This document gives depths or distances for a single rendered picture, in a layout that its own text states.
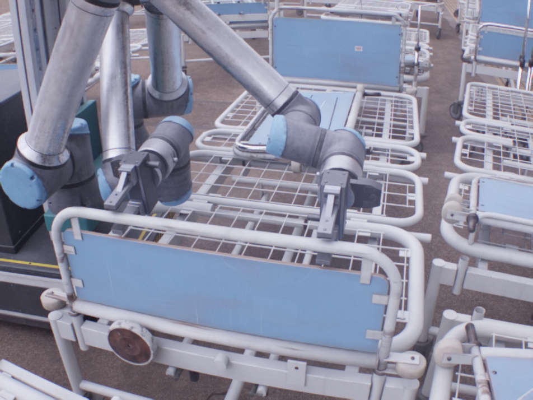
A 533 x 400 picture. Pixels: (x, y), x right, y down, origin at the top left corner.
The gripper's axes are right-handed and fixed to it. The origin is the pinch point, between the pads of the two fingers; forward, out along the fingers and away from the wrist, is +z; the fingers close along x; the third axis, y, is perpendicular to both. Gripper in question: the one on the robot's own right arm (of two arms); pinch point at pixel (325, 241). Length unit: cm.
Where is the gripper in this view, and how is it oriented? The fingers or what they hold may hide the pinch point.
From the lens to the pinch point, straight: 94.8
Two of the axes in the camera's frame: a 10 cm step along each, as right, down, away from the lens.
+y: -9.6, -1.1, 2.4
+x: -0.6, -7.9, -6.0
